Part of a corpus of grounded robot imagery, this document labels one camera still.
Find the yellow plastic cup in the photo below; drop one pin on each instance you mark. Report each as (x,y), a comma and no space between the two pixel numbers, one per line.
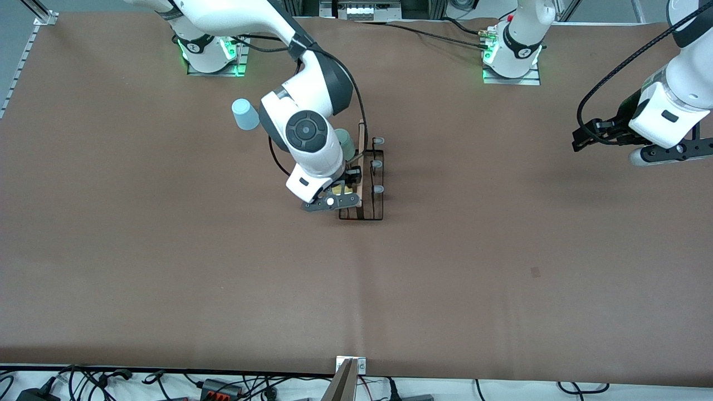
(342,190)

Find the sage green plastic cup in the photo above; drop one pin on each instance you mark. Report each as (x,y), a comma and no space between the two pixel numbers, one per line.
(346,146)

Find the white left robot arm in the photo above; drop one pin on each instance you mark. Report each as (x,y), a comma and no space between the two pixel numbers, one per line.
(690,72)

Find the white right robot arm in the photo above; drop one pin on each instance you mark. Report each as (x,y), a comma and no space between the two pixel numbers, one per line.
(309,83)

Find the light blue plastic cup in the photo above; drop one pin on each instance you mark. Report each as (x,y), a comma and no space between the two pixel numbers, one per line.
(244,114)

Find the brown table cover sheet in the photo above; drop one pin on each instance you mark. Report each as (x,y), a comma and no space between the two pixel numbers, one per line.
(501,250)

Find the black orange connector box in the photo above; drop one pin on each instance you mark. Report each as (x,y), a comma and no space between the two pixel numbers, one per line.
(220,389)

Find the black power adapter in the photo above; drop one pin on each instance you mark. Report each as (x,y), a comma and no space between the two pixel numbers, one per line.
(36,395)

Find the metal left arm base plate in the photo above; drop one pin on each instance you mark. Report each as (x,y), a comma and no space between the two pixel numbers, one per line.
(512,81)

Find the aluminium frame bar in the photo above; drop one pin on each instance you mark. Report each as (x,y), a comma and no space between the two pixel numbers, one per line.
(638,11)

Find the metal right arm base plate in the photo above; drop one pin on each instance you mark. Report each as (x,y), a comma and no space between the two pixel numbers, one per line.
(240,50)

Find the silver metal bracket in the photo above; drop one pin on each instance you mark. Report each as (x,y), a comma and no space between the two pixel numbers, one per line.
(362,365)

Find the grey camera stand beam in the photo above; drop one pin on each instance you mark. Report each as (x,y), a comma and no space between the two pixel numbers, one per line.
(341,387)

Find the perforated metal edge rail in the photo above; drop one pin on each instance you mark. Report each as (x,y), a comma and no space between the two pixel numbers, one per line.
(21,65)

